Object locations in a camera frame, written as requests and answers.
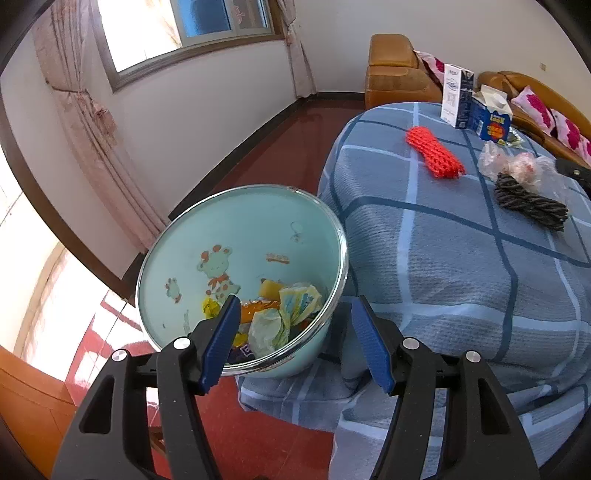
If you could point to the green foil wrapper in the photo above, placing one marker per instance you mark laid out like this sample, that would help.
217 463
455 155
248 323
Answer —
512 141

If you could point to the brown framed window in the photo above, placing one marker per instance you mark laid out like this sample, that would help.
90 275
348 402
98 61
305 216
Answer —
184 32

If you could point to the patterned wrapper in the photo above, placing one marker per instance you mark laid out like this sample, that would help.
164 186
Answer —
300 304

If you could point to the blue opened drink carton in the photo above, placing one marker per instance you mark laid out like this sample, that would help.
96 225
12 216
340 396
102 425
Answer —
491 124

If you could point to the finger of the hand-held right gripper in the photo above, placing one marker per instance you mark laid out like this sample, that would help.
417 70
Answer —
577 174

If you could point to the wooden door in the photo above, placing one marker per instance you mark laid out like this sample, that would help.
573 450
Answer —
32 401

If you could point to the pink floral cushion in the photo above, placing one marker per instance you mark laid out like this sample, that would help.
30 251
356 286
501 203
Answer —
533 108
431 67
572 134

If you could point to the orange wrapper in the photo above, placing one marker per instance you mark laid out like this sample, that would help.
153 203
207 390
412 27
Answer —
258 308

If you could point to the yellow wrapper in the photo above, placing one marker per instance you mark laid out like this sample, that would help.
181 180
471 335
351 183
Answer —
212 307
271 290

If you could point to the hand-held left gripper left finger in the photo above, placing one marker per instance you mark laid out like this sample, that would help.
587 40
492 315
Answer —
217 346

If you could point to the pale green paper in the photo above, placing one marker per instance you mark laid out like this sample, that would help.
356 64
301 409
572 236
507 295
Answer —
265 332

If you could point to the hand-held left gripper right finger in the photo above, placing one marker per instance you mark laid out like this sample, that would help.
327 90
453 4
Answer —
374 346

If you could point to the blue plaid blanket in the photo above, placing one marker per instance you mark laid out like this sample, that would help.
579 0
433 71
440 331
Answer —
438 258

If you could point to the tied pink curtain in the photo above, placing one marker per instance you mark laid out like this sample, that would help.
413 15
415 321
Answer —
101 138

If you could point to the clear plastic bag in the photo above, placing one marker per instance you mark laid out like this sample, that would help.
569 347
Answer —
521 166

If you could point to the light green cartoon print bucket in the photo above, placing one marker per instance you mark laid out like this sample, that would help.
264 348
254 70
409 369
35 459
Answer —
221 217

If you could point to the white and blue carton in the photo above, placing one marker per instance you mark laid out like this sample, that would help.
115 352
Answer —
455 99

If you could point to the orange leather sofa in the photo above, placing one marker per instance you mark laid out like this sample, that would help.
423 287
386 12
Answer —
397 83

